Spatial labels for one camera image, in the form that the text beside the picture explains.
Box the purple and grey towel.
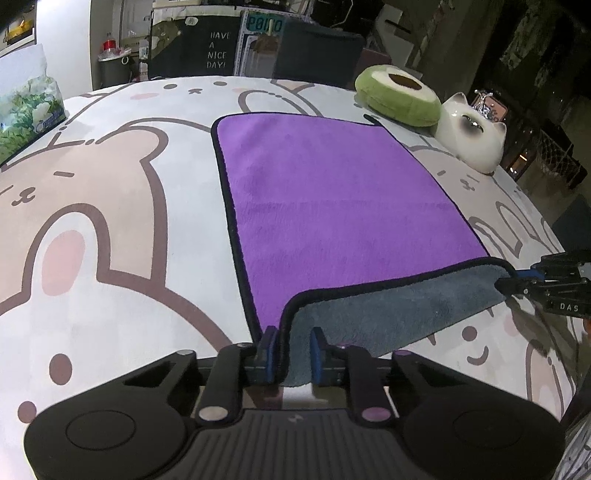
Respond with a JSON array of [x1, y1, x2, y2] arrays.
[[211, 112, 515, 387]]

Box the white ceramic cat figurine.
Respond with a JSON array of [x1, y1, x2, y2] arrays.
[[433, 92, 507, 175]]

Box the silver figurine with orange box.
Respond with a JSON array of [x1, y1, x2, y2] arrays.
[[472, 90, 508, 122]]

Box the avocado plush pillow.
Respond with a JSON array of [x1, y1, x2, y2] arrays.
[[355, 65, 441, 127]]

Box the dark blue chair back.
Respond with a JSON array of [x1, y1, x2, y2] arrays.
[[273, 21, 365, 88]]

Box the dark trash bin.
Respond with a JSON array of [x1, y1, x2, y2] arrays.
[[98, 48, 132, 88]]

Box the black have a nice day cloth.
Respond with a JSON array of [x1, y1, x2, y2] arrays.
[[148, 15, 242, 79]]

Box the tissue pack with green print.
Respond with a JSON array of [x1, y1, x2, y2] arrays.
[[0, 44, 66, 163]]

